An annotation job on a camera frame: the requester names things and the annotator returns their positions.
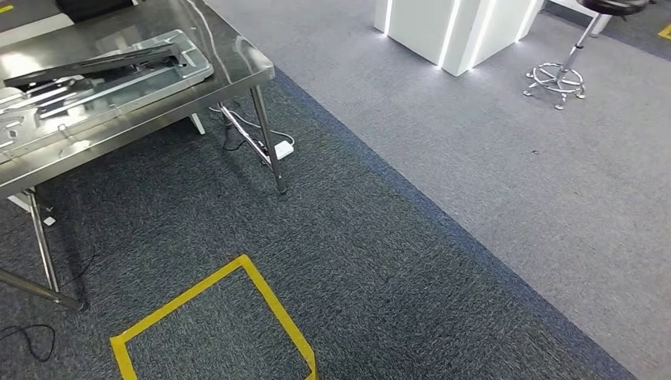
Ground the black plastic panel part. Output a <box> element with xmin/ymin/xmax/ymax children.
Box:
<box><xmin>2</xmin><ymin>43</ymin><xmax>188</xmax><ymax>89</ymax></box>

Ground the stainless steel workbench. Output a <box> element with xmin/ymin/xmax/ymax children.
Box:
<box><xmin>0</xmin><ymin>0</ymin><xmax>277</xmax><ymax>314</ymax></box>

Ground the white power strip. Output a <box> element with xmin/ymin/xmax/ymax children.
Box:
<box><xmin>272</xmin><ymin>139</ymin><xmax>296</xmax><ymax>162</ymax></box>

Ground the yellow floor tape outline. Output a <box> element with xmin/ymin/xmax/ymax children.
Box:
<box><xmin>108</xmin><ymin>254</ymin><xmax>319</xmax><ymax>380</ymax></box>

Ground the white lit display cabinet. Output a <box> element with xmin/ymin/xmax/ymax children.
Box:
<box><xmin>372</xmin><ymin>0</ymin><xmax>546</xmax><ymax>78</ymax></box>

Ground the grey metal fixture plate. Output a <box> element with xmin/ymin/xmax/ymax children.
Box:
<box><xmin>0</xmin><ymin>28</ymin><xmax>215</xmax><ymax>159</ymax></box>

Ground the black round stool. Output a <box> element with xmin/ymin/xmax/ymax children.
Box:
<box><xmin>521</xmin><ymin>0</ymin><xmax>651</xmax><ymax>112</ymax></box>

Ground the white floor cable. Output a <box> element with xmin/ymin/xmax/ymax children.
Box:
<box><xmin>208</xmin><ymin>106</ymin><xmax>296</xmax><ymax>149</ymax></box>

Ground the black floor cable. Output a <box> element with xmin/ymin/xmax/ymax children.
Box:
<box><xmin>0</xmin><ymin>323</ymin><xmax>58</xmax><ymax>364</ymax></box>

